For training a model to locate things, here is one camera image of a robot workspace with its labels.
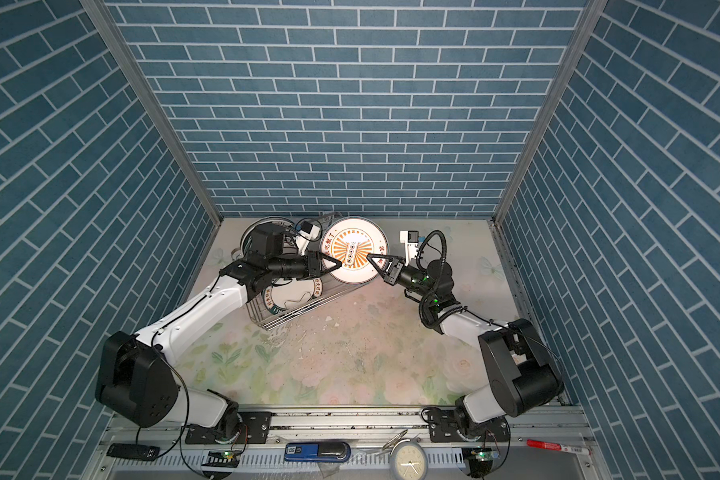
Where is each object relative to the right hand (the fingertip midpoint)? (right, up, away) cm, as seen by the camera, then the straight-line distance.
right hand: (365, 257), depth 76 cm
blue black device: (-11, -44, -9) cm, 46 cm away
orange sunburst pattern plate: (-4, +4, 0) cm, 6 cm away
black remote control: (-54, -45, -6) cm, 71 cm away
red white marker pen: (+46, -45, -5) cm, 65 cm away
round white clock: (+10, -46, -9) cm, 48 cm away
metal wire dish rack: (-14, +7, -2) cm, 16 cm away
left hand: (-7, -2, +1) cm, 8 cm away
